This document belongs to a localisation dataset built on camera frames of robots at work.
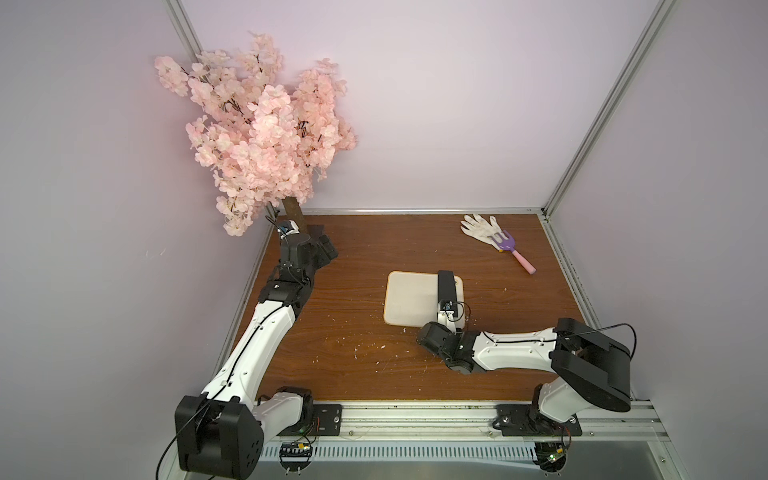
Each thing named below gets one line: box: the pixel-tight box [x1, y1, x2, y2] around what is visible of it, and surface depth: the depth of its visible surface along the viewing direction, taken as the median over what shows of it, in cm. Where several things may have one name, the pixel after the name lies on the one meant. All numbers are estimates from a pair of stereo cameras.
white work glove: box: [460, 214, 503, 252], surface depth 116 cm
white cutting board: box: [383, 270, 465, 329], surface depth 97 cm
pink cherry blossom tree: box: [154, 33, 357, 235], surface depth 76 cm
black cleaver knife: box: [438, 270, 458, 317], surface depth 99 cm
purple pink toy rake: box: [487, 230, 537, 275], surface depth 109 cm
